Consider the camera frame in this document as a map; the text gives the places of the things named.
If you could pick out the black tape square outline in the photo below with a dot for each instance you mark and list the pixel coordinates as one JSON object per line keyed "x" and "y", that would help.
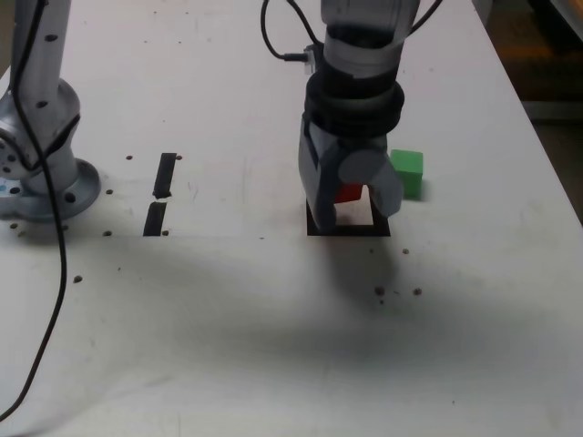
{"x": 360, "y": 230}

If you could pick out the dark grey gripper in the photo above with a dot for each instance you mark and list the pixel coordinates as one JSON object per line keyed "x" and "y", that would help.
{"x": 360, "y": 142}

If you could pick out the black tape strip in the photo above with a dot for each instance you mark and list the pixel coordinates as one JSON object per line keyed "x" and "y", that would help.
{"x": 164, "y": 175}

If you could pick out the red cube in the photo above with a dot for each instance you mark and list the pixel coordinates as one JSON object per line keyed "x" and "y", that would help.
{"x": 348, "y": 193}

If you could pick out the green cube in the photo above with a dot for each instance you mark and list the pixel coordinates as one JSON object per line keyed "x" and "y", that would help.
{"x": 407, "y": 173}

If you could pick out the small white wrist camera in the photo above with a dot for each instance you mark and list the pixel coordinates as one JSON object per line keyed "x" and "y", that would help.
{"x": 311, "y": 61}

